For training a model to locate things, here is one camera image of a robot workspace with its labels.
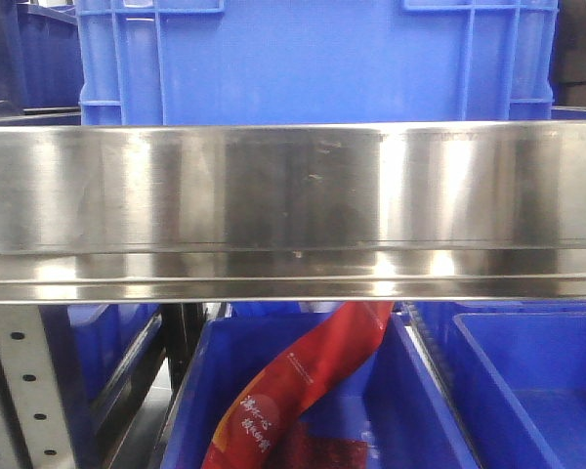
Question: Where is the blue bin right lower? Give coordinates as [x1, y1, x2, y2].
[405, 300, 586, 468]

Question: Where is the perforated metal upright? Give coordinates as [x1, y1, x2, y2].
[0, 306, 77, 468]

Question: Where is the blue bin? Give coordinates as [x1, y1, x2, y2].
[405, 300, 586, 468]
[66, 302, 161, 405]
[162, 302, 476, 468]

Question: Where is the red printed bag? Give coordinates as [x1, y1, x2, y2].
[201, 301, 394, 468]

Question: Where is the large blue crate upper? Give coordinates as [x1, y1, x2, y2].
[76, 1, 558, 125]

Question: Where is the stainless steel shelf rail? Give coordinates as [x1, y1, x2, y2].
[0, 121, 586, 304]

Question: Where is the blue bin center lower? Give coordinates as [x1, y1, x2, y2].
[162, 302, 476, 468]

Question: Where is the blue bin left lower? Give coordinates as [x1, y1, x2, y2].
[66, 302, 161, 405]

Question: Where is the dark blue crate upper left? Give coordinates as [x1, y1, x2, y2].
[0, 1, 84, 117]

